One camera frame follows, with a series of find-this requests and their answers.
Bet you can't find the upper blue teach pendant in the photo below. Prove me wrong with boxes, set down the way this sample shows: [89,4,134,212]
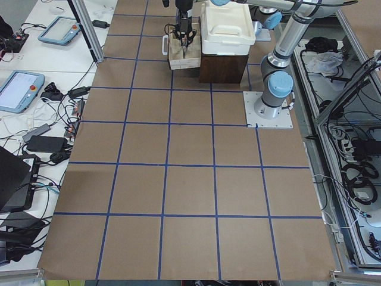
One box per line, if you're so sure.
[38,16,80,46]

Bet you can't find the white crumpled cloth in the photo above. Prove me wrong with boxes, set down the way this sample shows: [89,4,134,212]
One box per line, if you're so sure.
[306,52,343,77]

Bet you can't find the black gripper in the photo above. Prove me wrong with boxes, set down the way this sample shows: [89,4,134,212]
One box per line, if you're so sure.
[173,0,197,48]

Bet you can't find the light wooden drawer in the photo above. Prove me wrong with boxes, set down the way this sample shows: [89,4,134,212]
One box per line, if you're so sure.
[161,23,201,70]

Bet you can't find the small black power adapter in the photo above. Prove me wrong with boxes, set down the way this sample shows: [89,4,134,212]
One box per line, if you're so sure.
[92,20,110,29]

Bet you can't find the black laptop computer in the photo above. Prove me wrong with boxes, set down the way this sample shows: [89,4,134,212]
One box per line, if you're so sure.
[1,147,40,213]

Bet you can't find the black power adapter brick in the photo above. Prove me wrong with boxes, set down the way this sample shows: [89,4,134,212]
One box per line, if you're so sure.
[26,136,68,153]

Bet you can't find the aluminium frame post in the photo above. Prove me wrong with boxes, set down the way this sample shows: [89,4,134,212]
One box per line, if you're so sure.
[67,0,104,64]

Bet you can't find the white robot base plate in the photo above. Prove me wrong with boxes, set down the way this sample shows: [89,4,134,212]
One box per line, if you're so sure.
[243,91,293,129]

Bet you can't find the dark brown wooden cabinet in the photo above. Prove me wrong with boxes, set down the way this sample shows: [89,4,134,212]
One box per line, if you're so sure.
[199,54,249,84]

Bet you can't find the white plastic lidded bin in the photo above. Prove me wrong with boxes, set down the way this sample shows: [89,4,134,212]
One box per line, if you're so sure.
[200,1,256,55]

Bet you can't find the blue teach pendant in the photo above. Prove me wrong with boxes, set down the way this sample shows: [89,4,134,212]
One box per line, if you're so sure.
[38,16,80,46]
[1,70,45,114]

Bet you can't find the lower blue teach pendant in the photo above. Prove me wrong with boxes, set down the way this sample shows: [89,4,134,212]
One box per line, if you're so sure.
[1,70,45,114]

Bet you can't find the orange grey handled scissors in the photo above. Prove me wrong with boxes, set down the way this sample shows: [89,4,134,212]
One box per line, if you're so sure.
[181,35,189,58]

